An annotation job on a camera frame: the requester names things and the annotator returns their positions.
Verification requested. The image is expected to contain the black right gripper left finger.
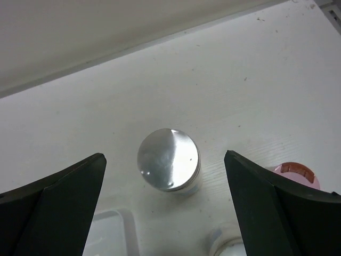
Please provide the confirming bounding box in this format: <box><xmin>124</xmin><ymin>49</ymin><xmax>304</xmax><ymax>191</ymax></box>
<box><xmin>1</xmin><ymin>153</ymin><xmax>107</xmax><ymax>255</ymax></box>

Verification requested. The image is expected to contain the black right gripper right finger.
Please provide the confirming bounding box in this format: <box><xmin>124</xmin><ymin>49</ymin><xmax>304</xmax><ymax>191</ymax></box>
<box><xmin>224</xmin><ymin>150</ymin><xmax>340</xmax><ymax>255</ymax></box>

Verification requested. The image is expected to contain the pink-cap spice bottle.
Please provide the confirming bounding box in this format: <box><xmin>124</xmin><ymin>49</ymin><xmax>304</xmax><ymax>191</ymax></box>
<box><xmin>266</xmin><ymin>162</ymin><xmax>321</xmax><ymax>190</ymax></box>

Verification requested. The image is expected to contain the silver-cap blue-label near bottle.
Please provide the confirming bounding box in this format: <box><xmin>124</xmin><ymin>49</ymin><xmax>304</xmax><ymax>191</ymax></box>
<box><xmin>208</xmin><ymin>222</ymin><xmax>247</xmax><ymax>256</ymax></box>

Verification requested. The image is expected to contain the silver-cap blue-label bottle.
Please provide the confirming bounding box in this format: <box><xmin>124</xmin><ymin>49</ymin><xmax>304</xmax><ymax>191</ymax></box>
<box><xmin>137</xmin><ymin>128</ymin><xmax>202</xmax><ymax>196</ymax></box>
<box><xmin>208</xmin><ymin>222</ymin><xmax>247</xmax><ymax>256</ymax></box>

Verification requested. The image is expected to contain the white divided organizer tray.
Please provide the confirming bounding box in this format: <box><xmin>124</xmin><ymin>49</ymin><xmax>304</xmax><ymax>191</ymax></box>
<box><xmin>83</xmin><ymin>209</ymin><xmax>140</xmax><ymax>256</ymax></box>

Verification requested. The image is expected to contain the silver-cap blue-label far bottle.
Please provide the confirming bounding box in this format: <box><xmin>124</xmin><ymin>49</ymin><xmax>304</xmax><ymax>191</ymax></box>
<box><xmin>137</xmin><ymin>128</ymin><xmax>202</xmax><ymax>196</ymax></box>

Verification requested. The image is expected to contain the right aluminium table rail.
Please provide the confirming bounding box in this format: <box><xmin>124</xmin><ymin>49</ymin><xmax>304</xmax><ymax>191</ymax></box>
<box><xmin>316</xmin><ymin>1</ymin><xmax>340</xmax><ymax>33</ymax></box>

